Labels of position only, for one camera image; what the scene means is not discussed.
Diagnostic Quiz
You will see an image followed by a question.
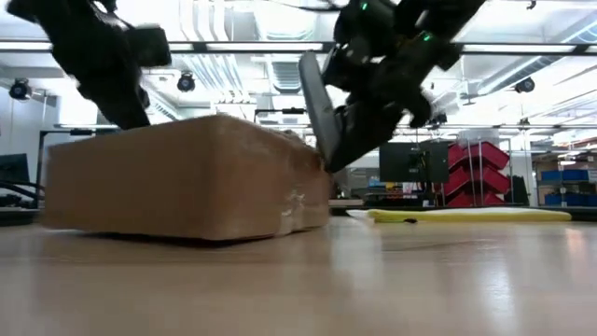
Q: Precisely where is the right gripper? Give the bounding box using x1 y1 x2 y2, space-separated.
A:
321 0 462 175

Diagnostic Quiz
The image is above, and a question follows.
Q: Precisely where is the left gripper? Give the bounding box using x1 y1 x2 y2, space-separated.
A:
6 0 173 132

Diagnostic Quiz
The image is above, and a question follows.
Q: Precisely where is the red bin rack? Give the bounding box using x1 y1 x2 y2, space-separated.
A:
442 141 511 208

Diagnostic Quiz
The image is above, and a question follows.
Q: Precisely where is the taped brown cardboard box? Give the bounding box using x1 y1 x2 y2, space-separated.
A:
41 113 334 243

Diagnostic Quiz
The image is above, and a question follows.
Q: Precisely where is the small dark monitor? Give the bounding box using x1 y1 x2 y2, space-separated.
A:
0 152 32 186

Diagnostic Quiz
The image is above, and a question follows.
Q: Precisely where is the blue bin storage shelf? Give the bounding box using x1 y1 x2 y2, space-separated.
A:
533 152 597 208

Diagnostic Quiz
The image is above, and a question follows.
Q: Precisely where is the large black monitor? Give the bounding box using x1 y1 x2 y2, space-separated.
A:
378 141 451 184

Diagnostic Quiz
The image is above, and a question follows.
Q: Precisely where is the black ceiling spotlight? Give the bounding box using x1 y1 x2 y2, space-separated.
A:
514 76 537 95
428 111 450 131
175 69 198 93
8 77 34 102

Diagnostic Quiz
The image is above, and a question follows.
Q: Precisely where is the grey utility knife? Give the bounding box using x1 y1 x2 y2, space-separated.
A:
298 50 342 165

